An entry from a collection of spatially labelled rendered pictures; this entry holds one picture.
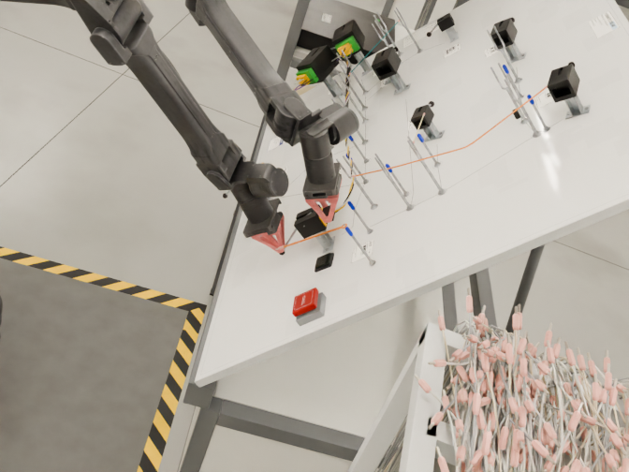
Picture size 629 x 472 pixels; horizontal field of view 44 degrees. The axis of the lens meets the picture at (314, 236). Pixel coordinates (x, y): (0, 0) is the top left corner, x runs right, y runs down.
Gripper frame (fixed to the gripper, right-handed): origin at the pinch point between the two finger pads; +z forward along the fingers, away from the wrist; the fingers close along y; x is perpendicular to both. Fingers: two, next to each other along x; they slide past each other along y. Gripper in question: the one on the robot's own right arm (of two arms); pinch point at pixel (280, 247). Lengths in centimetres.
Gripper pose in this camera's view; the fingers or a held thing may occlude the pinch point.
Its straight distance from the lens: 169.8
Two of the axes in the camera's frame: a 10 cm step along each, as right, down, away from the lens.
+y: 1.7, -6.1, 7.7
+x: -8.9, 2.3, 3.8
